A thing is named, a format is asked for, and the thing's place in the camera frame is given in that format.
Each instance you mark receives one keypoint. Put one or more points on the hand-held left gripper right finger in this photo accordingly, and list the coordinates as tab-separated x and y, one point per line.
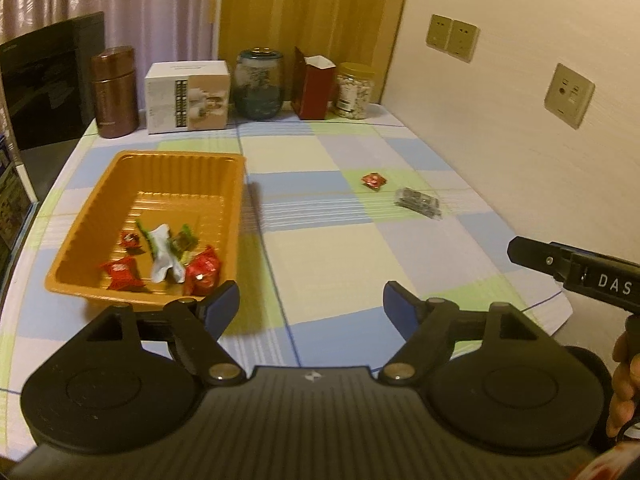
400	310

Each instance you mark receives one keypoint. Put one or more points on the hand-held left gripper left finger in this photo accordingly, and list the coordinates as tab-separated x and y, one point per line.
222	307

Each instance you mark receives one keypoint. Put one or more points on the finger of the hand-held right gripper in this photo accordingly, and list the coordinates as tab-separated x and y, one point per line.
532	252

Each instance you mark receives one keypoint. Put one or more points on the large red snack packet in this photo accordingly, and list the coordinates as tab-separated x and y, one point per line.
202	270

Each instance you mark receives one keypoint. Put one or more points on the green and brown snack packet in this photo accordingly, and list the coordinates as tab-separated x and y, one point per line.
184	241

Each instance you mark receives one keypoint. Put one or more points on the green and silver snack packet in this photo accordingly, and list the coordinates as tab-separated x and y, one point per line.
162	252

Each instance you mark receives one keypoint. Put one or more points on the small red snack packet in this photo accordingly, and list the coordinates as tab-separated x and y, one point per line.
131	240

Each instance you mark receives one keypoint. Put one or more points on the tiny red candy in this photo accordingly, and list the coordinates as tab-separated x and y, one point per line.
374	181

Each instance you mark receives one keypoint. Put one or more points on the orange plastic tray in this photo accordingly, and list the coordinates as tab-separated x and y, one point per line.
165	175

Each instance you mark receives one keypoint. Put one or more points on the person's right forearm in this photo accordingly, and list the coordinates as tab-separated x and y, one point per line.
612	462

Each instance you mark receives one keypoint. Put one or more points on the person's right hand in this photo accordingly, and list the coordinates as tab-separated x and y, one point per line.
625	390

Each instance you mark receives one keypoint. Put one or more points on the checked tablecloth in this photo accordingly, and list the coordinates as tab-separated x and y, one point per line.
320	250

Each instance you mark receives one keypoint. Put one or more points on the white printed cardboard box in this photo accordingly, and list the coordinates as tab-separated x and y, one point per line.
187	97

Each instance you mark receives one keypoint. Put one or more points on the plastic jar of nuts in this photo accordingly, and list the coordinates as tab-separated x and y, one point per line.
354	92

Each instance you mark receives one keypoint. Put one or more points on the glass jar with dark contents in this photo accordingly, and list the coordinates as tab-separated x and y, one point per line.
258	85

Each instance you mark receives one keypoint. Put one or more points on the dark red paper bag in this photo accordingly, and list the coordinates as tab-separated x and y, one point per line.
315	92

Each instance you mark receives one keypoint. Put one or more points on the brown thermos flask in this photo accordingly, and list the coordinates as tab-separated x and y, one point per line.
115	95

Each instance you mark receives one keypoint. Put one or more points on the black monitor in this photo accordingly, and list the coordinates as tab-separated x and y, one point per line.
45	85

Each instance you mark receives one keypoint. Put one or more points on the wooden cabinet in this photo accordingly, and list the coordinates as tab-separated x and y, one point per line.
310	5

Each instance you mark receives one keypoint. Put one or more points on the pale pink curtain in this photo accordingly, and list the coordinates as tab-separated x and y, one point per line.
125	0

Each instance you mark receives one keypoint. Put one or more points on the large beige wall socket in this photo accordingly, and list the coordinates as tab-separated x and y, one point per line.
569	96

